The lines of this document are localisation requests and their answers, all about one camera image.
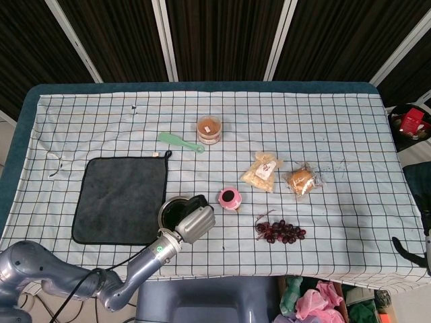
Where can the dark grey towel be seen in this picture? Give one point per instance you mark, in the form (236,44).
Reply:
(121,198)

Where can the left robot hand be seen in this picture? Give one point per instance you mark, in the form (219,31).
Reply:
(197,220)

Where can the silver metal bowl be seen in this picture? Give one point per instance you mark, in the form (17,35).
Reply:
(170,212)

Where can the green cloth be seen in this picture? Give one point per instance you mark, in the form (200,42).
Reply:
(292,292)

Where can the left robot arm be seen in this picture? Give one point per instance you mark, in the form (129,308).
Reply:
(101,279)

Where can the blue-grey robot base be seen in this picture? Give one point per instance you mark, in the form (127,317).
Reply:
(205,299)

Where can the wrapped bread bun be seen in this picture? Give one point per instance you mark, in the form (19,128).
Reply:
(301,181)

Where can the bag of white snack flakes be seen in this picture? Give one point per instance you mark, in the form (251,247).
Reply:
(262,171)

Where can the black bin with red box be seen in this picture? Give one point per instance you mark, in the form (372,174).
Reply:
(409,126)

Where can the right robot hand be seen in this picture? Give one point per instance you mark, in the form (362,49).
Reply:
(409,255)

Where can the pink white toy cup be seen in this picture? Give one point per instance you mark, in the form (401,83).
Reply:
(229,199)

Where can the purple grape bunch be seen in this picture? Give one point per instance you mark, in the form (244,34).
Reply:
(283,232)

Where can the pink cloth pile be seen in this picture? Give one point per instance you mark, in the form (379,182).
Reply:
(316,304)

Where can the white grid-patterned tablecloth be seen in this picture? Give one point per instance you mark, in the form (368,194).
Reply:
(269,134)

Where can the clear jar with orange contents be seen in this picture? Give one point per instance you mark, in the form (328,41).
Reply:
(209,129)

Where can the green plastic brush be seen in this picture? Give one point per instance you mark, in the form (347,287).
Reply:
(180,142)

